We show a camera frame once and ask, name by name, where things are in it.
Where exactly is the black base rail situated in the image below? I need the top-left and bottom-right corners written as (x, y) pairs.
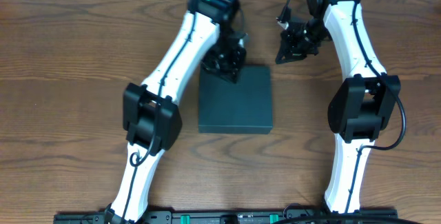
top-left (53, 207), bottom-right (399, 224)

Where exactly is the black gift box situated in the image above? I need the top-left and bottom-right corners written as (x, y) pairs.
top-left (198, 65), bottom-right (273, 134)

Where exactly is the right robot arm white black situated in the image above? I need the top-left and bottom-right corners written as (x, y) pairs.
top-left (275, 0), bottom-right (407, 214)

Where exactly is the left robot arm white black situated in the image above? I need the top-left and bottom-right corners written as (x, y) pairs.
top-left (104, 0), bottom-right (246, 223)

